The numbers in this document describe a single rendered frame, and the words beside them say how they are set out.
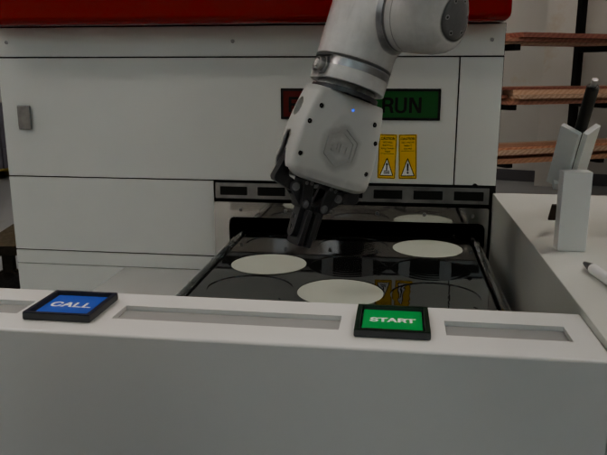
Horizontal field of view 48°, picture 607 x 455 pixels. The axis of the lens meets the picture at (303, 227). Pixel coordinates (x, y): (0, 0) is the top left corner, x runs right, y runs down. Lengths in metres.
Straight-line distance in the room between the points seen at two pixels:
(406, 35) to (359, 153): 0.13
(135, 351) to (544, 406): 0.30
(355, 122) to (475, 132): 0.38
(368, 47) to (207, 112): 0.45
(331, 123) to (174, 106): 0.46
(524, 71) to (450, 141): 6.49
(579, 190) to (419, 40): 0.23
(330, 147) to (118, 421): 0.35
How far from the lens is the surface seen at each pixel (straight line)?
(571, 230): 0.76
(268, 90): 1.09
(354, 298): 0.77
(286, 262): 0.91
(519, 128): 7.58
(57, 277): 1.27
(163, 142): 1.14
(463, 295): 0.80
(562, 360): 0.50
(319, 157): 0.71
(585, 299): 0.61
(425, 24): 0.68
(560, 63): 7.27
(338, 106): 0.72
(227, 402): 0.52
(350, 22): 0.73
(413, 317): 0.54
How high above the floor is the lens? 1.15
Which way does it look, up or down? 13 degrees down
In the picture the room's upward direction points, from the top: straight up
